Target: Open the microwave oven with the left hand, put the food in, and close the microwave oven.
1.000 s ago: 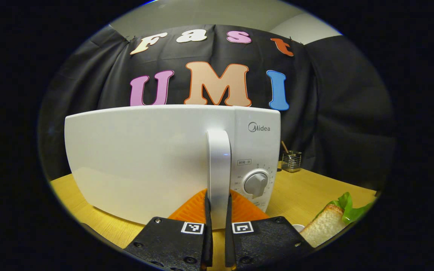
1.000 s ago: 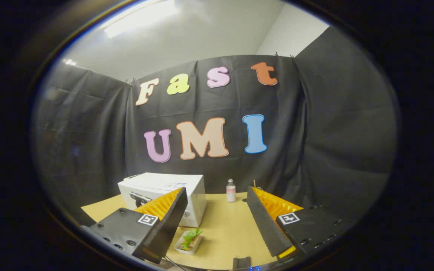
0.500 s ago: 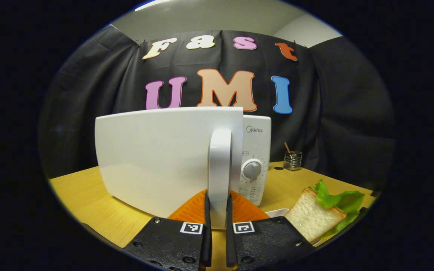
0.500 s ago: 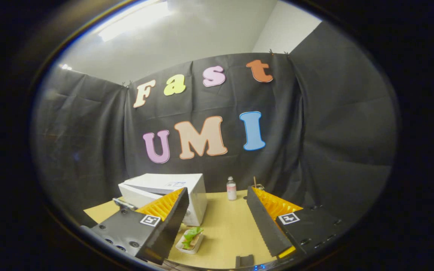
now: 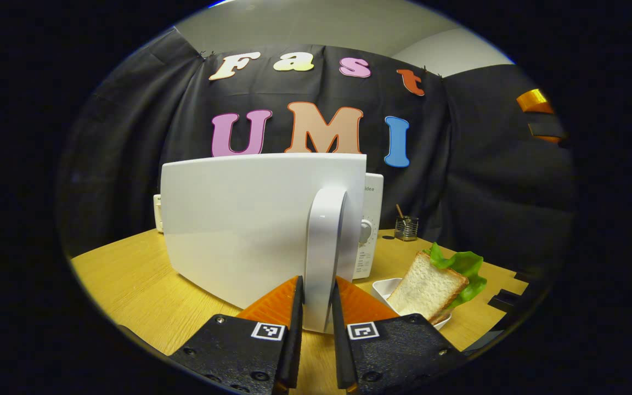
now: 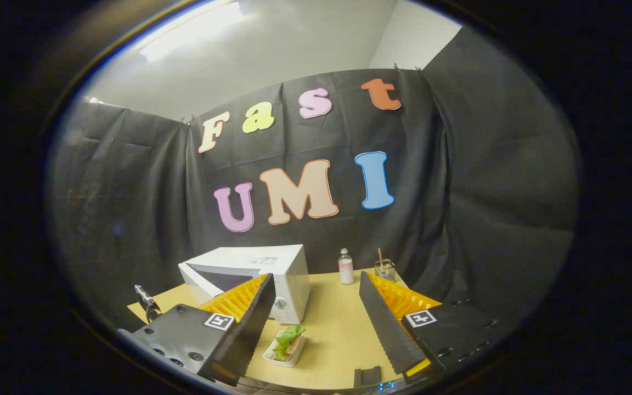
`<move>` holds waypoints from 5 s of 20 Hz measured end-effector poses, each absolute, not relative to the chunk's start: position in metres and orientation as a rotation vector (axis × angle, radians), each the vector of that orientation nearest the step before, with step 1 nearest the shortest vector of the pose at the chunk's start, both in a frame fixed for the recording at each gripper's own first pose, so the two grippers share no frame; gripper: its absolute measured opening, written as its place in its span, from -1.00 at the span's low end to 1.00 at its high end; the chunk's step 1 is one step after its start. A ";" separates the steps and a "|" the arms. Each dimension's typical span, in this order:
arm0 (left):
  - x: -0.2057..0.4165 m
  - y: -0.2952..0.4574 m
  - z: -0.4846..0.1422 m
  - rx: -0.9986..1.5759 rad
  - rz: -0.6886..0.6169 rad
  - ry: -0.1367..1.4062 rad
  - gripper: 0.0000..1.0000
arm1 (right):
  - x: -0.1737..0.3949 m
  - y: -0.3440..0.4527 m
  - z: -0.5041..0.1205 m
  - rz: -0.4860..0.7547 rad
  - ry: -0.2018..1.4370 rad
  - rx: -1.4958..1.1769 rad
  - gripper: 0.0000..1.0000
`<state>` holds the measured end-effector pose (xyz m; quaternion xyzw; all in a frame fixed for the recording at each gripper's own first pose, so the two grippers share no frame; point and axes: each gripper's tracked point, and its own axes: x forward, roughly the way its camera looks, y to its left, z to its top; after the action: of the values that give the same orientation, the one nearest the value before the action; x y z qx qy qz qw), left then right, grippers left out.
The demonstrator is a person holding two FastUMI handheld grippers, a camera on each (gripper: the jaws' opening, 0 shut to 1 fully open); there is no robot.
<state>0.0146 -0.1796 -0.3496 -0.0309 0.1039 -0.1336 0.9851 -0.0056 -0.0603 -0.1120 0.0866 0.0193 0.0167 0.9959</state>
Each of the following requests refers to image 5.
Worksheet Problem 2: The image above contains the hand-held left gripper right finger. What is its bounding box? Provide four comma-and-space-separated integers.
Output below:
330, 275, 467, 395

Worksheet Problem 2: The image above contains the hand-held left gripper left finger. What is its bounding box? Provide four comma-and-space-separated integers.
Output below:
169, 275, 304, 395

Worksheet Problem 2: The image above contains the bread slice with green lettuce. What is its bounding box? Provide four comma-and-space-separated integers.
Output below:
386, 242, 488, 324

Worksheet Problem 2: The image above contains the white microwave oven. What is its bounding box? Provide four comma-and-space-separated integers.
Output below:
160, 153, 384, 334

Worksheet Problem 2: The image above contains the white rectangular dish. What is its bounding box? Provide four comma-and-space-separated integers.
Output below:
372, 278, 453, 331

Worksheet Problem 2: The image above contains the glass holder cup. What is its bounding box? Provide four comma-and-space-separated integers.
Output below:
394, 215, 420, 242

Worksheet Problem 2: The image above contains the small black block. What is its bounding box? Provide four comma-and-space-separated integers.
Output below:
488, 288, 531, 314

